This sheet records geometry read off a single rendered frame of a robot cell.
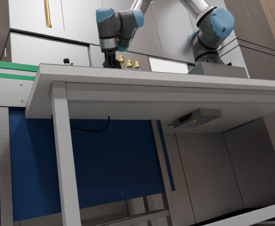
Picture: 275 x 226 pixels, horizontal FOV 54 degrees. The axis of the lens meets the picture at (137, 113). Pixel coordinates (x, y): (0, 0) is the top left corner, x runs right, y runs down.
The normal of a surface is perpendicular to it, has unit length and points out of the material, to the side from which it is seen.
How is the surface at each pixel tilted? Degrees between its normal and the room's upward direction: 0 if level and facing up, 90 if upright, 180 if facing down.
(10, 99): 90
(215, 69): 90
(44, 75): 180
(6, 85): 90
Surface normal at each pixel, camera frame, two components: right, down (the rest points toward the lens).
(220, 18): 0.32, -0.27
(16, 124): 0.55, -0.35
